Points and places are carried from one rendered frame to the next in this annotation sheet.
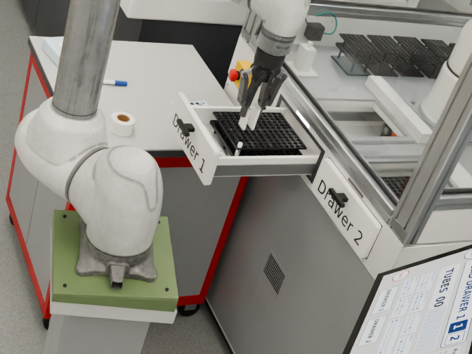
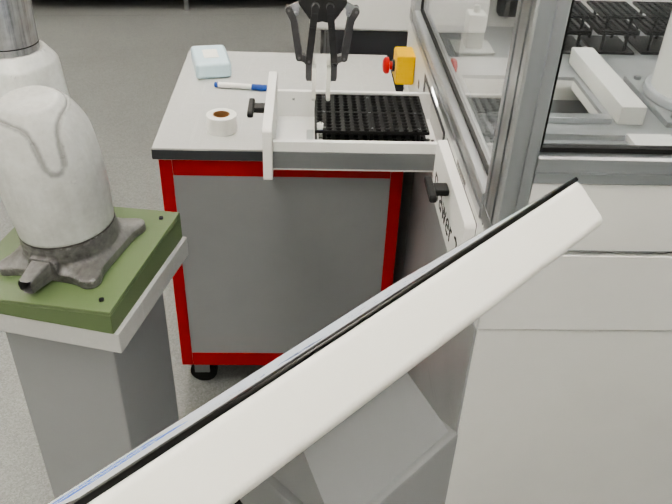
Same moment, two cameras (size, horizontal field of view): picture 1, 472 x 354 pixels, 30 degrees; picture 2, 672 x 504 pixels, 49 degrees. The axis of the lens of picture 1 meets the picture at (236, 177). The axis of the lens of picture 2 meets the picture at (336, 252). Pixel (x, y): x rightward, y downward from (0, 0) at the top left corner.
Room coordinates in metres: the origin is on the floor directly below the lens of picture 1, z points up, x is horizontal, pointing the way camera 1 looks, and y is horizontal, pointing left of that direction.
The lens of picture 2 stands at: (0.94, -0.69, 1.52)
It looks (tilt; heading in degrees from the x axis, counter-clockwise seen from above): 35 degrees down; 31
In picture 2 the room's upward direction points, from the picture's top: 2 degrees clockwise
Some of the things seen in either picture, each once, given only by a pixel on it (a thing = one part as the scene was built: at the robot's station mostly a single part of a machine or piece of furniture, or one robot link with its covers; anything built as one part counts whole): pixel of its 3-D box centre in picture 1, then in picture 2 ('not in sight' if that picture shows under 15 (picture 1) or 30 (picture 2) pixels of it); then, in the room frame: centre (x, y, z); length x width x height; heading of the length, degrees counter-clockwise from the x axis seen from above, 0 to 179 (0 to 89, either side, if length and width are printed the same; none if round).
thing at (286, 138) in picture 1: (256, 138); (368, 126); (2.15, -0.02, 0.87); 0.22 x 0.18 x 0.06; 124
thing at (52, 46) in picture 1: (66, 53); (210, 61); (2.41, 0.63, 0.78); 0.15 x 0.10 x 0.04; 47
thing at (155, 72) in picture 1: (119, 185); (286, 218); (2.39, 0.36, 0.38); 0.62 x 0.58 x 0.76; 34
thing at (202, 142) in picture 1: (192, 137); (270, 122); (2.04, 0.15, 0.87); 0.29 x 0.02 x 0.11; 34
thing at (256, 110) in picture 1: (253, 116); (328, 80); (2.03, 0.01, 1.00); 0.03 x 0.01 x 0.07; 35
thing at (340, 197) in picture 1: (340, 197); (437, 189); (1.94, -0.27, 0.91); 0.07 x 0.04 x 0.01; 34
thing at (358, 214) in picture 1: (344, 206); (451, 205); (1.96, -0.30, 0.87); 0.29 x 0.02 x 0.11; 34
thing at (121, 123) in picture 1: (121, 123); (221, 122); (2.13, 0.36, 0.78); 0.07 x 0.07 x 0.04
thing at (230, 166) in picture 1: (258, 140); (372, 128); (2.16, -0.03, 0.86); 0.40 x 0.26 x 0.06; 124
